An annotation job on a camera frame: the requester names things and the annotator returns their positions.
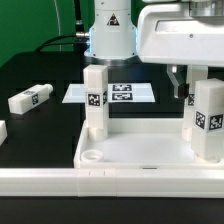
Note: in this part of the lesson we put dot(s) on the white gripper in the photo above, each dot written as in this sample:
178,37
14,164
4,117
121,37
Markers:
181,32

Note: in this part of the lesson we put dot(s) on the white desk top panel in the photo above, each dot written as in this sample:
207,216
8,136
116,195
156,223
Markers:
140,143

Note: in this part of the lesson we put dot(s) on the fiducial marker sheet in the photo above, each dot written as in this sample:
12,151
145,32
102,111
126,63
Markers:
117,92

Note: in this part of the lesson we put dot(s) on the long white front barrier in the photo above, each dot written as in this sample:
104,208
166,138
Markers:
112,182

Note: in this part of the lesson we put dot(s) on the white block left edge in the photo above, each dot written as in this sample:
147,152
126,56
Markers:
3,131

